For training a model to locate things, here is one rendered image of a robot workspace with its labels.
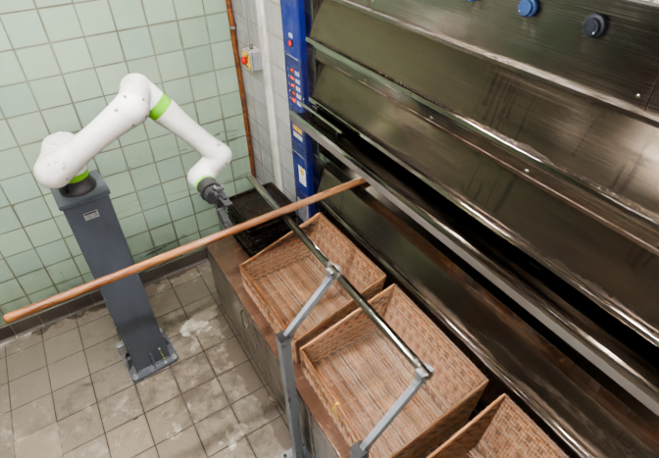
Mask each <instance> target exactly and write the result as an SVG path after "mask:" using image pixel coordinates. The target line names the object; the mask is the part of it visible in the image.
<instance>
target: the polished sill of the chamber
mask: <svg viewBox="0 0 659 458"><path fill-rule="evenodd" d="M320 159H321V160H322V161H323V162H324V163H326V164H327V165H328V166H329V167H330V168H332V169H333V170H334V171H335V172H336V173H337V174H339V175H340V176H341V177H342V178H344V179H345V180H346V181H347V182H349V181H351V180H353V179H356V178H360V176H359V175H358V174H356V173H355V172H354V171H353V170H351V169H350V168H349V167H348V166H346V165H345V164H344V163H343V162H341V161H340V160H339V159H338V158H336V157H335V156H334V155H333V154H332V153H330V152H329V151H328V149H326V150H323V151H320ZM354 188H355V189H357V190H358V191H359V192H360V193H361V194H362V195H364V196H365V197H366V198H367V199H368V200H370V201H371V202H372V203H373V204H374V205H375V206H377V207H378V208H379V209H380V210H381V211H383V212H384V213H385V214H386V215H387V216H388V217H390V218H391V219H392V220H393V221H394V222H396V223H397V224H398V225H399V226H400V227H401V228H403V229H404V230H405V231H406V232H408V233H409V234H410V235H411V236H412V237H413V238H415V239H416V240H417V241H418V242H419V243H421V244H422V245H423V246H424V247H425V248H426V249H428V251H429V252H430V253H431V254H433V255H434V256H435V257H436V258H437V259H438V260H440V261H441V262H442V263H443V264H444V265H446V266H447V267H448V268H449V269H450V270H451V271H453V272H454V273H455V274H456V275H457V276H459V277H460V278H461V279H462V280H463V281H465V282H466V283H467V284H468V285H469V286H471V287H472V288H473V289H474V290H475V291H476V292H478V293H479V294H480V295H481V296H482V297H484V298H485V299H486V300H487V301H488V302H489V303H491V304H492V305H493V306H494V307H495V308H497V309H498V310H499V311H500V312H501V313H502V314H504V315H505V316H506V317H507V318H508V319H510V320H511V321H512V322H513V323H514V324H515V325H517V326H518V327H519V328H520V329H521V330H523V331H524V332H525V333H526V334H527V335H529V336H530V337H531V338H532V339H533V340H534V341H536V342H537V343H538V344H539V345H540V346H542V347H543V348H544V349H545V350H546V351H547V352H549V353H550V354H551V355H552V356H553V357H555V358H556V359H557V360H558V361H559V362H560V363H562V364H563V365H564V366H565V367H566V368H568V369H569V370H570V371H571V372H572V373H573V374H575V375H576V376H577V377H578V378H579V379H581V380H582V381H583V382H584V383H585V384H587V385H588V386H589V387H590V388H591V389H593V390H594V391H595V392H596V393H597V394H598V395H600V396H601V397H602V398H603V399H604V400H606V401H607V402H608V403H609V404H610V405H611V406H613V407H614V408H615V409H616V410H617V411H619V412H620V413H621V414H622V415H623V416H624V417H626V418H627V419H628V420H629V421H630V422H632V423H633V424H634V425H635V426H636V427H637V428H639V429H640V430H641V431H642V432H643V433H645V434H646V435H647V436H648V437H649V438H651V439H652V440H653V441H654V442H655V443H657V444H658V445H659V416H657V415H656V414H655V413H654V412H652V411H651V410H650V409H649V408H647V407H646V406H645V405H644V404H642V403H641V402H640V401H639V400H637V399H636V398H635V397H634V396H632V395H631V394H630V393H629V392H627V391H626V390H625V389H624V388H623V387H621V386H620V385H619V384H618V383H616V382H615V381H614V380H612V379H611V378H610V377H609V376H607V375H606V374H605V373H604V372H602V371H601V370H600V369H599V368H597V367H596V366H595V365H594V364H592V363H591V362H590V361H589V360H587V359H586V358H585V357H584V356H583V355H582V354H581V353H580V352H579V351H577V350H576V349H575V348H574V347H572V346H571V345H570V344H569V343H567V342H566V341H565V340H564V339H562V338H561V337H560V336H559V335H557V334H556V333H555V332H554V331H552V330H551V329H550V328H548V327H547V326H546V325H545V324H543V323H542V322H541V321H540V320H539V319H537V318H536V317H535V316H534V315H532V314H531V313H530V312H529V311H527V310H526V309H525V308H524V307H522V306H521V305H520V304H519V303H517V302H516V301H515V300H514V299H512V298H511V297H510V296H509V295H507V294H506V293H505V292H504V291H502V290H501V289H500V288H499V287H498V286H496V285H495V284H494V283H493V282H491V281H490V280H489V279H487V278H486V277H485V276H484V275H482V274H481V273H480V272H479V271H477V270H476V269H475V268H474V267H472V266H471V265H470V264H469V263H467V262H466V261H465V260H464V259H462V258H461V257H460V256H459V255H458V254H456V253H455V252H454V251H453V250H451V249H450V248H449V247H448V246H446V245H445V244H444V243H443V242H441V241H440V240H439V239H438V238H436V237H435V236H434V235H433V234H431V233H430V232H429V231H428V230H426V229H425V228H424V227H422V226H421V225H420V224H419V223H417V222H416V221H415V220H414V219H413V218H411V217H410V216H409V215H408V214H406V213H405V212H404V211H403V210H401V209H400V208H399V207H398V206H396V205H395V204H394V203H393V202H391V201H390V200H389V199H388V198H386V197H385V196H384V195H383V194H381V193H380V192H379V191H378V190H376V189H375V188H374V187H373V186H372V185H370V184H369V183H368V182H365V183H362V184H360V185H357V186H355V187H354Z"/></svg>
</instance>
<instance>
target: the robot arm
mask: <svg viewBox="0 0 659 458"><path fill-rule="evenodd" d="M147 118H150V119H151V120H152V121H153V122H154V123H156V124H158V125H160V126H161V127H164V128H165V129H167V130H169V131H170V132H172V133H173V134H175V135H176V136H178V137H179V138H180V139H182V140H183V141H184V142H186V143H187V144H188V145H190V146H191V147H192V148H193V149H194V150H196V151H197V152H198V153H200V154H201V155H202V156H203V157H202V158H201V159H200V160H199V161H198V162H197V163H196V164H195V165H194V166H193V167H192V168H191V169H190V170H189V172H188V174H187V180H188V183H189V184H190V185H191V186H192V187H193V188H195V189H196V190H197V192H198V193H197V194H198V195H200V196H201V197H202V199H203V200H205V201H207V202H208V203H209V204H212V205H214V207H216V210H217V211H216V213H217V214H218V216H219V218H220V220H221V222H222V224H223V226H224V228H225V229H228V228H231V227H233V224H232V222H230V221H229V219H228V216H227V213H226V211H225V209H226V208H225V206H226V207H229V206H232V205H233V204H232V202H231V201H230V200H229V198H228V197H227V196H226V194H225V193H224V192H223V190H224V188H223V186H224V185H223V184H222V185H220V184H219V183H218V182H217V181H216V180H215V178H216V177H217V175H218V174H219V173H220V172H221V171H222V170H223V169H224V168H225V167H226V166H227V165H228V164H229V163H230V161H231V158H232V153H231V150H230V149H229V147H228V146H227V145H225V144H223V143H222V142H221V141H220V140H218V139H217V138H215V137H214V136H212V135H211V134H210V133H209V132H207V131H206V130H205V129H203V128H202V127H201V126H200V125H198V124H197V123H195V122H194V121H193V120H192V119H191V118H190V117H189V116H187V115H186V114H185V112H184V111H183V110H182V109H181V108H180V107H179V106H178V104H177V103H176V102H175V101H174V100H173V99H172V98H170V97H169V96H168V95H167V94H165V93H164V92H163V91H162V90H161V89H160V88H159V87H158V86H157V85H155V84H154V83H153V82H152V81H151V80H150V79H148V78H147V77H146V76H144V75H141V74H129V75H127V76H125V77H124V78H123V79H122V81H121V83H120V92H119V94H118V95H117V96H116V98H115V99H114V100H113V101H112V102H111V103H110V104H109V105H108V106H107V107H106V108H105V109H104V110H103V111H102V112H101V113H100V114H99V115H98V116H97V117H96V118H95V119H94V120H93V121H92V122H91V123H90V124H89V125H87V126H86V127H85V128H84V129H82V130H81V131H80V132H79V133H77V134H76V135H74V134H72V133H70V132H64V131H63V132H56V133H53V134H51V135H48V136H47V137H46V138H44V140H43V141H42V144H41V151H40V155H39V157H38V159H37V161H36V163H35V165H34V167H33V175H34V177H35V179H36V180H37V182H38V183H40V184H41V185H42V186H44V187H47V188H53V189H55V188H59V191H60V193H61V195H62V196H65V197H79V196H82V195H85V194H87V193H89V192H90V191H92V190H93V189H94V188H95V187H96V185H97V181H96V179H95V178H94V177H93V176H92V175H91V174H90V173H89V171H88V166H87V163H88V162H89V161H90V160H91V159H92V158H93V157H95V156H96V155H97V154H98V153H99V152H100V151H102V150H103V149H104V148H105V147H107V146H108V145H109V144H111V143H112V142H113V141H115V140H116V139H118V138H119V137H120V136H122V135H123V134H125V133H126V132H128V131H130V130H131V129H133V128H134V127H137V126H138V125H140V124H142V123H143V122H145V121H146V120H147ZM224 205H225V206H224ZM222 207H223V209H220V208H222Z"/></svg>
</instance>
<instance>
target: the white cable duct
mask: <svg viewBox="0 0 659 458"><path fill-rule="evenodd" d="M256 9H257V18H258V27H259V35H260V44H261V53H262V62H263V70H264V79H265V87H266V96H267V105H268V114H269V123H270V132H271V141H272V149H273V158H274V167H275V176H276V185H277V188H278V189H279V190H280V191H281V192H282V186H281V177H280V167H279V150H278V140H277V130H276V120H275V111H274V101H273V92H272V82H271V73H270V63H269V53H268V43H267V35H266V25H265V15H264V5H263V0H256Z"/></svg>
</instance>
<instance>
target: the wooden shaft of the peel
mask: <svg viewBox="0 0 659 458"><path fill-rule="evenodd" d="M365 182H366V181H365V180H364V179H363V178H356V179H353V180H351V181H349V182H346V183H344V184H341V185H338V186H336V187H333V188H331V189H328V190H326V191H323V192H320V193H318V194H315V195H313V196H310V197H307V198H305V199H302V200H300V201H297V202H294V203H292V204H289V205H287V206H284V207H282V208H279V209H276V210H274V211H272V212H270V213H267V214H264V215H262V216H259V217H257V218H254V219H251V220H249V221H246V222H244V223H241V224H239V225H236V226H233V227H231V228H228V229H224V230H221V231H219V232H216V233H214V234H211V235H208V236H206V237H203V238H201V239H198V240H196V241H193V242H190V243H188V244H185V245H183V246H181V247H178V248H176V249H173V250H171V251H168V252H165V253H163V254H160V255H158V256H155V257H153V258H150V259H147V260H145V261H142V262H140V263H137V264H134V265H132V266H129V267H127V268H124V269H121V270H119V271H116V272H114V273H111V274H110V275H107V276H104V277H102V278H99V279H97V280H92V281H90V282H87V283H85V284H82V285H80V286H77V287H74V288H72V289H69V290H67V291H64V292H61V293H59V294H56V295H54V296H51V297H48V298H46V299H43V300H41V301H38V302H36V303H33V304H30V305H28V306H25V307H24V308H21V309H18V310H16V311H13V312H11V313H8V314H6V315H4V317H3V319H4V322H5V323H7V324H8V323H12V322H13V321H16V320H18V319H21V318H23V317H26V316H28V315H31V314H33V313H36V312H39V311H41V310H44V309H46V308H49V307H51V306H54V305H56V304H59V303H61V302H64V301H66V300H69V299H72V298H74V297H77V296H79V295H82V294H84V293H86V292H88V291H91V290H93V289H96V288H98V287H101V286H103V285H106V284H109V283H111V282H114V281H116V280H120V279H123V278H125V277H128V276H130V275H133V274H135V273H138V272H141V271H143V270H146V269H148V268H151V267H153V266H156V265H158V264H161V263H163V262H166V261H168V260H171V259H174V258H176V257H178V256H180V255H183V254H185V253H188V252H190V251H193V250H195V249H198V248H200V247H203V246H206V245H208V244H211V243H213V242H216V241H218V240H221V239H223V238H226V237H228V236H231V235H233V234H236V233H238V232H241V231H244V230H246V229H250V228H253V227H255V226H258V225H260V224H262V223H264V222H267V221H269V220H272V219H275V218H277V217H280V216H282V215H285V214H287V213H290V212H292V211H295V210H297V209H300V208H302V207H305V206H308V205H310V204H313V203H315V202H318V201H320V200H323V199H325V198H328V197H330V196H333V195H335V194H337V193H340V192H342V191H345V190H347V189H350V188H352V187H355V186H357V185H360V184H362V183H365Z"/></svg>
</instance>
